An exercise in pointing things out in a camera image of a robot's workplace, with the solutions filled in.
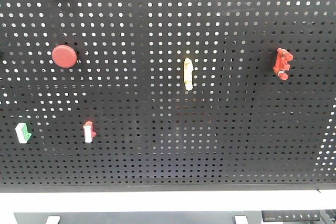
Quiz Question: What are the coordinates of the red push button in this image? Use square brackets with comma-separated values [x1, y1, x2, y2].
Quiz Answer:
[52, 45, 77, 68]

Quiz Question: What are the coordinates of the black perforated pegboard panel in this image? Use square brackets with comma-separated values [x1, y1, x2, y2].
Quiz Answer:
[1, 0, 335, 193]

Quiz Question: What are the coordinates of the red plug connector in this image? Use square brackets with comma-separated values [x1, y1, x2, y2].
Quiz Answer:
[273, 48, 293, 81]

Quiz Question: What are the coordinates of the black desk height controller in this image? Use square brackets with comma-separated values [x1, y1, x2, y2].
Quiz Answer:
[261, 210, 321, 222]

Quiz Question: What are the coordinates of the yellow white toggle switch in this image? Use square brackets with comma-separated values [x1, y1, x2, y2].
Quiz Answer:
[183, 58, 194, 91]

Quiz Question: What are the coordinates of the red white rocker switch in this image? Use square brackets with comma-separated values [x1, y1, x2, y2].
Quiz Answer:
[82, 121, 96, 143]

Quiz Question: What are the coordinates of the green white rocker switch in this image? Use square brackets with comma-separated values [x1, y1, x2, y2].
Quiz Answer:
[15, 122, 32, 144]

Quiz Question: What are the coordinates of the white table frame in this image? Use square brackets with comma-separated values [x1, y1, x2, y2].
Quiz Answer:
[1, 190, 335, 223]

